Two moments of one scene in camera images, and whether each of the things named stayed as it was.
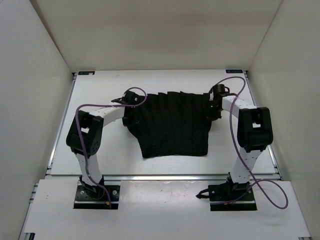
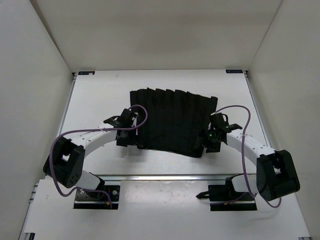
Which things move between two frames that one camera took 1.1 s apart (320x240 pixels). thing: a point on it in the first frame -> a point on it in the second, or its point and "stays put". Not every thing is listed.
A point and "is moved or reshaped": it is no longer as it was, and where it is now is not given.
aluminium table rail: x=162 y=177 stays put
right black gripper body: x=213 y=113 -> x=211 y=136
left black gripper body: x=129 y=120 -> x=129 y=138
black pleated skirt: x=173 y=124 is moved or reshaped
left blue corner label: x=86 y=72 stays put
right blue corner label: x=233 y=71 stays put
